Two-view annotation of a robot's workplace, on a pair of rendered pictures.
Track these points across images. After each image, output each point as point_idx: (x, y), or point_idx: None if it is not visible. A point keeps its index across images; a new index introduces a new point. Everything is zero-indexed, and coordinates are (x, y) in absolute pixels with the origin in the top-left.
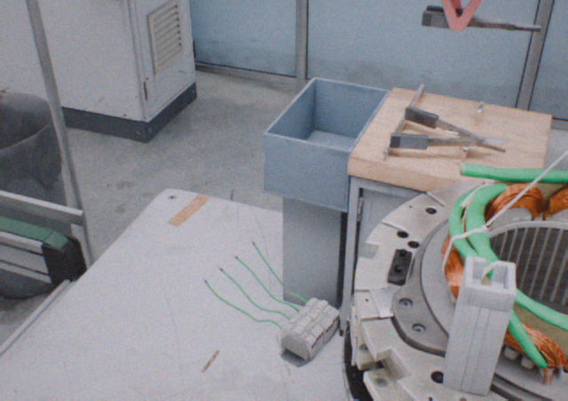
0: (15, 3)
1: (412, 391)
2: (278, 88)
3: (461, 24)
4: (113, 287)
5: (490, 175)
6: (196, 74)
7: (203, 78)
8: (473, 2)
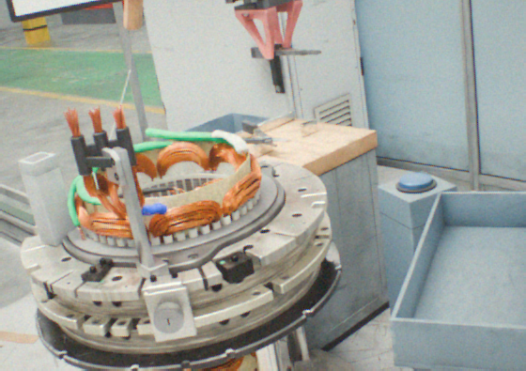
0: (211, 100)
1: (24, 241)
2: (459, 184)
3: (268, 54)
4: None
5: (161, 134)
6: (383, 170)
7: (389, 174)
8: (266, 35)
